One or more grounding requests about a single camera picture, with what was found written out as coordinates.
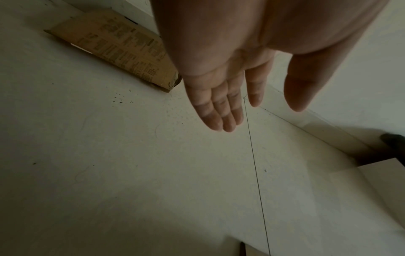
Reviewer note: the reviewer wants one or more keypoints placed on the dark object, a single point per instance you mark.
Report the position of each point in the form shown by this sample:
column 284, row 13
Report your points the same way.
column 394, row 146

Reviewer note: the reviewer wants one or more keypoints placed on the person's left hand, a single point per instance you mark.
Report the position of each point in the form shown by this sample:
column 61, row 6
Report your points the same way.
column 221, row 37

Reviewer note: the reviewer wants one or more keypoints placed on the flattened brown cardboard box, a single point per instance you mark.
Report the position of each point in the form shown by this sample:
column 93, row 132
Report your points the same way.
column 120, row 47

